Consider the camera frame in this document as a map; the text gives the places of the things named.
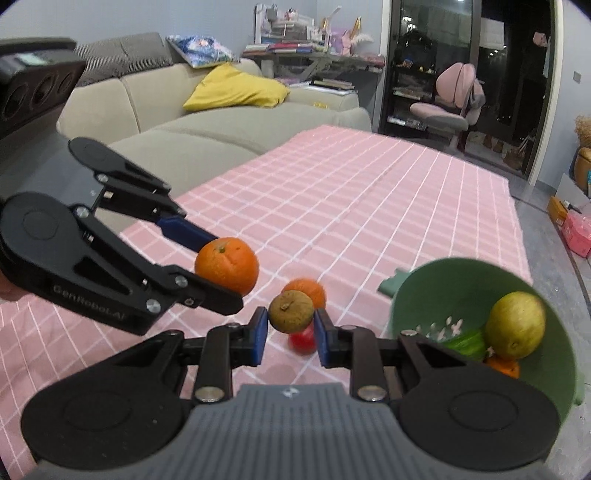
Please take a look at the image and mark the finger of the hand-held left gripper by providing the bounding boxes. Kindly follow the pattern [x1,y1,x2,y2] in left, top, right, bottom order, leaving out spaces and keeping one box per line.
[92,157,219,254]
[51,208,245,336]

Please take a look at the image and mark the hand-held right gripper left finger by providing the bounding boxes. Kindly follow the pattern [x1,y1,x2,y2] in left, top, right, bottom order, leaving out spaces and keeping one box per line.
[111,307,269,403]

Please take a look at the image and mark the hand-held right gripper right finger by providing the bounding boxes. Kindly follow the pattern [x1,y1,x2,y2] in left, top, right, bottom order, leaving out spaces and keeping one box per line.
[313,309,466,403]

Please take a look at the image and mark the orange tangerine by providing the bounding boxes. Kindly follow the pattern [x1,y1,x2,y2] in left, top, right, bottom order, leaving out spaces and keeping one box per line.
[194,237,260,297]
[281,277,327,310]
[484,354,521,380]

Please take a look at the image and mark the brown longan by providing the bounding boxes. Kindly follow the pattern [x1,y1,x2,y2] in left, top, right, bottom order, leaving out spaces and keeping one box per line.
[269,291,316,334]

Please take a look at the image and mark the green cucumber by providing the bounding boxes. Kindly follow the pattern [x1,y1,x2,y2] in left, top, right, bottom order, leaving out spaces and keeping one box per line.
[438,329,490,361]

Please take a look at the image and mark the green plastic colander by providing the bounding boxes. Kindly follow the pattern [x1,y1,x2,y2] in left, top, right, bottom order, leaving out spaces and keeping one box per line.
[378,257,588,432]

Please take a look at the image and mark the yellow-green pear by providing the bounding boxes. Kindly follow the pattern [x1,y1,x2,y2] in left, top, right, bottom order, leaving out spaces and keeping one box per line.
[484,291,547,361]

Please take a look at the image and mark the small red tomato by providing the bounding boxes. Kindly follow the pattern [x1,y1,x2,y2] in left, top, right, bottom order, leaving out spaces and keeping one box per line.
[288,323,319,355]

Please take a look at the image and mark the beige sofa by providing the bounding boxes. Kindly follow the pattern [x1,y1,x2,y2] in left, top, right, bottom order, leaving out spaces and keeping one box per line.
[58,58,372,199]

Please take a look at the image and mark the pink checked tablecloth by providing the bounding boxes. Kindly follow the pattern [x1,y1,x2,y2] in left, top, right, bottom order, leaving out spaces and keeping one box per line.
[0,124,535,480]

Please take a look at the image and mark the yellow pillow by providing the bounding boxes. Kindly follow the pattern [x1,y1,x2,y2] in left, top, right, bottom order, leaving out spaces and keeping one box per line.
[183,63,291,112]

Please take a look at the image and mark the blue printed pillow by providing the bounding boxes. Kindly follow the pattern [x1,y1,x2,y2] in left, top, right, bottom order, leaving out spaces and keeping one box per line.
[165,34,242,69]

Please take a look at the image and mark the grey striped cushion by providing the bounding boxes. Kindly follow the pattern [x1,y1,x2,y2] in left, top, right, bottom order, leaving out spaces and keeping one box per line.
[74,31,175,88]

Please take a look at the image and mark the stack of books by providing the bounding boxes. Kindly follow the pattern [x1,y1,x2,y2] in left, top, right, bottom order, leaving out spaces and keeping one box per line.
[244,41,324,55]

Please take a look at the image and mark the cluttered wooden desk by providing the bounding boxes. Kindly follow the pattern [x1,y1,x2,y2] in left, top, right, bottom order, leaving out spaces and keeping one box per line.
[240,46,386,100]

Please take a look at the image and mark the white desk organizer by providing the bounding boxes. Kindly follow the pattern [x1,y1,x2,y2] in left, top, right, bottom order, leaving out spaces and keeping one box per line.
[253,4,319,44]

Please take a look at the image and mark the orange cardboard box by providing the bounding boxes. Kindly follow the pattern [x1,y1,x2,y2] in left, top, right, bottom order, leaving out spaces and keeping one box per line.
[548,196,571,227]

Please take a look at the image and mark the black shelf unit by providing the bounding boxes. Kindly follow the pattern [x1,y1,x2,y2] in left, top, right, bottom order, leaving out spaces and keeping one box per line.
[383,0,444,134]

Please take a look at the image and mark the pink office chair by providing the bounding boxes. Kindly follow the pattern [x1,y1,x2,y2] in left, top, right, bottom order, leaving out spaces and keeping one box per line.
[409,62,485,153]

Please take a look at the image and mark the pink storage box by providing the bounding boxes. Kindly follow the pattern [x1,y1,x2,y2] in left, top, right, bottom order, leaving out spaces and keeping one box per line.
[562,211,591,258]

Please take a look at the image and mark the white television console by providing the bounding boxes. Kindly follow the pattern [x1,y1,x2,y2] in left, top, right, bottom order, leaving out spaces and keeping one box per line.
[555,173,591,208]

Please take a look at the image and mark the gold vase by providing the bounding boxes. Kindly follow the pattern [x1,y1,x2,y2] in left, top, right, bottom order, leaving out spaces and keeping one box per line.
[574,148,591,192]

